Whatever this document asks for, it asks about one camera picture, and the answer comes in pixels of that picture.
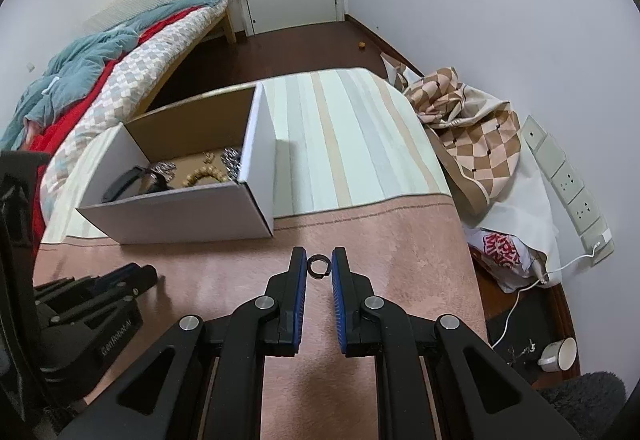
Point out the black watch band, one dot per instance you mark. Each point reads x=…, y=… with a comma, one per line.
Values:
x=120, y=185

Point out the wall socket strip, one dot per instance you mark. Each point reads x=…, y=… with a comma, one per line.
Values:
x=565, y=180

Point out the wooden bed frame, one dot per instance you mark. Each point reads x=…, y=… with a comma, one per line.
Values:
x=229, y=27

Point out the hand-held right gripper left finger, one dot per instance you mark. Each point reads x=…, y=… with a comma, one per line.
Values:
x=300, y=300

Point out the red printed plastic bag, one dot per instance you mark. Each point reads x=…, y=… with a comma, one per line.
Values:
x=500, y=255

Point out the teal quilt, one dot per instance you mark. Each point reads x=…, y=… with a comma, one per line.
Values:
x=85, y=54

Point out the red blanket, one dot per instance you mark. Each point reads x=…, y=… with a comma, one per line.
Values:
x=107, y=69

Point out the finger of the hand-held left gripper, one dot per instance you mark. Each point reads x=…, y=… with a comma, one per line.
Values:
x=142, y=280
x=120, y=272

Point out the bed with quilts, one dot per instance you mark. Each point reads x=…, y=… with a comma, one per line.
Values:
x=145, y=64

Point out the white cup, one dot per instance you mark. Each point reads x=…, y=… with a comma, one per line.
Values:
x=560, y=355

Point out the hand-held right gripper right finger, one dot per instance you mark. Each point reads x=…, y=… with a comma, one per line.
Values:
x=338, y=300

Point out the white charger plug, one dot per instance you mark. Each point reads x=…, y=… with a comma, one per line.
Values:
x=601, y=240

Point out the white cardboard box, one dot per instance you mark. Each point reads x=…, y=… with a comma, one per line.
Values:
x=200, y=215

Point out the brown checkered cloth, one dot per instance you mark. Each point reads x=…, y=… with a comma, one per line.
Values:
x=475, y=139

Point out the pink and striped tablecloth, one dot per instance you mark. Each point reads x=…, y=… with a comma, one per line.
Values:
x=375, y=230

